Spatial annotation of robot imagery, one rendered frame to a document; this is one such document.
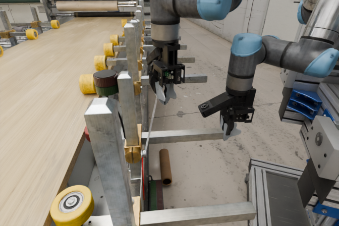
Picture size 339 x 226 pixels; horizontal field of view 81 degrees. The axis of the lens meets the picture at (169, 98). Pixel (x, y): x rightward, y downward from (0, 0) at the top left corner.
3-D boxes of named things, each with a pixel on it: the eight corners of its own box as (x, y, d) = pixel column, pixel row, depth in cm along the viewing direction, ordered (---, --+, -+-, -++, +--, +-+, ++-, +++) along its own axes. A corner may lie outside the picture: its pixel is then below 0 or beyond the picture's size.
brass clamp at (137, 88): (143, 80, 89) (142, 70, 86) (143, 95, 77) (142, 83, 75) (129, 81, 88) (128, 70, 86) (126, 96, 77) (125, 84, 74)
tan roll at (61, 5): (155, 9, 287) (154, 0, 281) (155, 10, 277) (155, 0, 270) (52, 10, 275) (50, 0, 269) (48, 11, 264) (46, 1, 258)
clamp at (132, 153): (142, 134, 72) (141, 123, 70) (142, 163, 61) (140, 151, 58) (126, 135, 72) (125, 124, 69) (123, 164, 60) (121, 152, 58)
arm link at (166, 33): (146, 21, 52) (173, 19, 55) (147, 39, 55) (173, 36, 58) (157, 25, 46) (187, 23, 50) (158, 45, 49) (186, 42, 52)
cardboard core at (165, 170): (168, 148, 169) (172, 177, 143) (168, 155, 173) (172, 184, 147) (159, 149, 169) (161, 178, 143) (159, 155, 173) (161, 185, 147)
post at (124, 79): (143, 186, 76) (131, 69, 52) (143, 195, 73) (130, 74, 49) (134, 187, 75) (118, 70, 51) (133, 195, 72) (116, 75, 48)
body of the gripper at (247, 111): (251, 124, 63) (260, 92, 57) (225, 126, 63) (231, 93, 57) (241, 111, 70) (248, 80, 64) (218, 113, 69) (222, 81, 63)
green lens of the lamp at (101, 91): (121, 85, 55) (120, 77, 54) (118, 95, 50) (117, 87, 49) (99, 86, 54) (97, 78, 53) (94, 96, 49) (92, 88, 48)
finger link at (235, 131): (240, 145, 68) (245, 123, 64) (223, 146, 68) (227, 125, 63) (236, 138, 71) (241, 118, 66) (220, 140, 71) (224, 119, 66)
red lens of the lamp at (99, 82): (119, 76, 54) (118, 68, 53) (117, 86, 48) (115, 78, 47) (97, 77, 53) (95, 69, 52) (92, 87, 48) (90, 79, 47)
